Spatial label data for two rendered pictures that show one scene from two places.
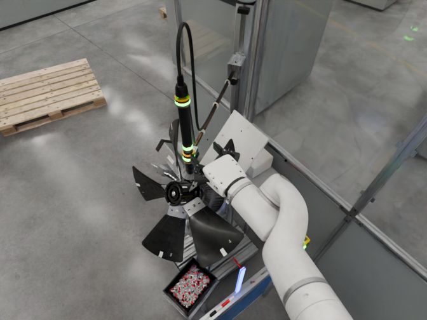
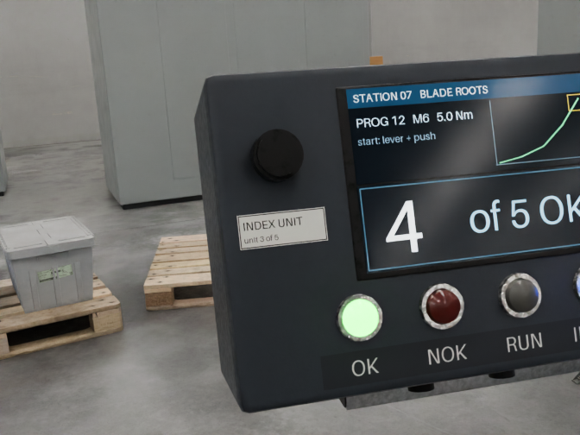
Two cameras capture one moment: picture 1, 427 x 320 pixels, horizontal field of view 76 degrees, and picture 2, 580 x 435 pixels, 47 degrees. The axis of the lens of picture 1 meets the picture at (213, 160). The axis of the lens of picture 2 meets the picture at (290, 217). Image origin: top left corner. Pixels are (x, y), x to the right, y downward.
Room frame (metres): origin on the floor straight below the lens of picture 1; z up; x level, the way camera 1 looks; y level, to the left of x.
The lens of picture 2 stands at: (-0.50, 0.34, 1.26)
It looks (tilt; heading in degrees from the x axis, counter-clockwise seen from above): 13 degrees down; 24
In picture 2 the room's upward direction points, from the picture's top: 3 degrees counter-clockwise
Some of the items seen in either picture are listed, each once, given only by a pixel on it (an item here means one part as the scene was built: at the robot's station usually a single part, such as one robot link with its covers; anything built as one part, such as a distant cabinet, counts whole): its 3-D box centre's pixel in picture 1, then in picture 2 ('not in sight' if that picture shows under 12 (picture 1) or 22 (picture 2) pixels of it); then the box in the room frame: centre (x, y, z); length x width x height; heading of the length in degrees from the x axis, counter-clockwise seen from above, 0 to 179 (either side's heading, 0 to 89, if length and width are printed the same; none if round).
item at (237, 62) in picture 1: (236, 65); not in sight; (1.22, -0.12, 1.54); 0.10 x 0.07 x 0.09; 161
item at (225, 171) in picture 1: (225, 176); not in sight; (0.46, -0.04, 1.66); 0.11 x 0.10 x 0.07; 36
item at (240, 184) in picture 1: (239, 191); not in sight; (0.41, -0.07, 1.66); 0.09 x 0.03 x 0.08; 126
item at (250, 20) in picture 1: (234, 140); not in sight; (1.31, -0.15, 0.90); 0.08 x 0.06 x 1.80; 71
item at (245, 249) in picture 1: (212, 251); not in sight; (0.85, 0.01, 0.04); 0.62 x 0.45 x 0.08; 126
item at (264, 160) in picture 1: (255, 160); not in sight; (1.12, -0.27, 0.92); 0.17 x 0.16 x 0.11; 126
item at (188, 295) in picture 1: (190, 286); not in sight; (0.37, 0.12, 0.84); 0.19 x 0.14 x 0.05; 140
